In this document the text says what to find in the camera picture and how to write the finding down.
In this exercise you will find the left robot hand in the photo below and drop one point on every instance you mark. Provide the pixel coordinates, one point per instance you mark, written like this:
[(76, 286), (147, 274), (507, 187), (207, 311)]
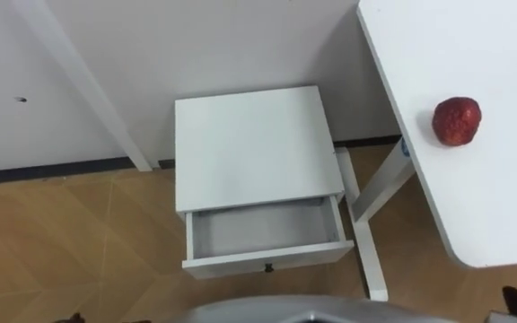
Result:
[(75, 319)]

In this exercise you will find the open white drawer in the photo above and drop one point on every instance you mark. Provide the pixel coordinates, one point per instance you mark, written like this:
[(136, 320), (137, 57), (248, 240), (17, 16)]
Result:
[(263, 231)]

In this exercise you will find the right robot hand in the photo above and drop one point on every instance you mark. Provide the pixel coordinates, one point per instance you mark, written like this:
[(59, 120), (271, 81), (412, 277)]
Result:
[(515, 305)]

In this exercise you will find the white desk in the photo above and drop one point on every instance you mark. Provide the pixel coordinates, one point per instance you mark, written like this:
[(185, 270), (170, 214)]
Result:
[(474, 188)]

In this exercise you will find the robot body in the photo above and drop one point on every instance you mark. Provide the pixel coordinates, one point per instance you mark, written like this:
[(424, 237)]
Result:
[(303, 311)]

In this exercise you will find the white bedside cabinet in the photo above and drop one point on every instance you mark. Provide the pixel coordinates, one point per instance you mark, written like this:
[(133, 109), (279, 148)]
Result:
[(254, 148)]

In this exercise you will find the red strawberry soft toy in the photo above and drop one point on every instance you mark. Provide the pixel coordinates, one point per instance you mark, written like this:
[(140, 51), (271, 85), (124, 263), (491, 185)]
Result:
[(456, 121)]

